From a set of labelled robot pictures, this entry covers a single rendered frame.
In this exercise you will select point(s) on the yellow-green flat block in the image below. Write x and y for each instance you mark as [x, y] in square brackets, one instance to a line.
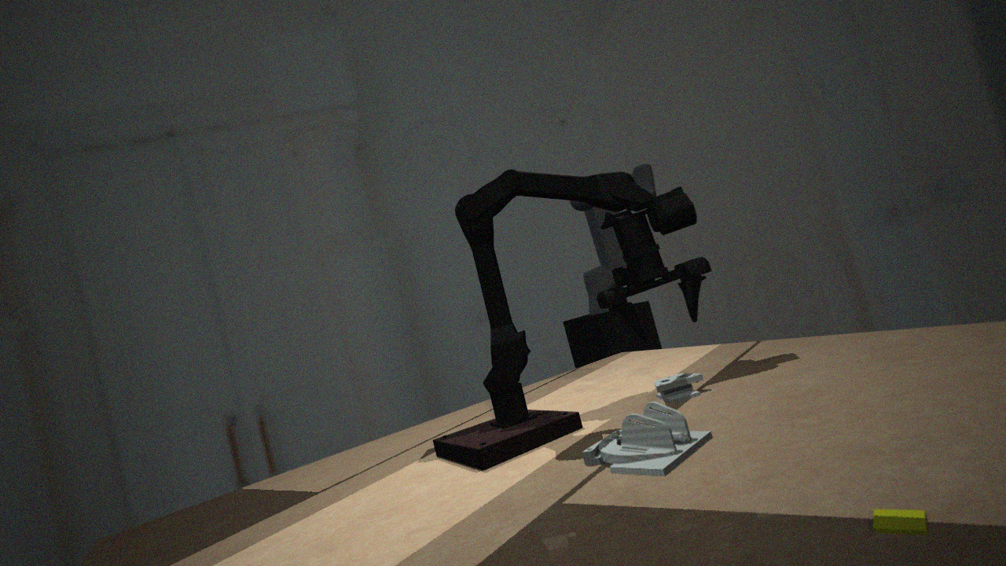
[909, 522]

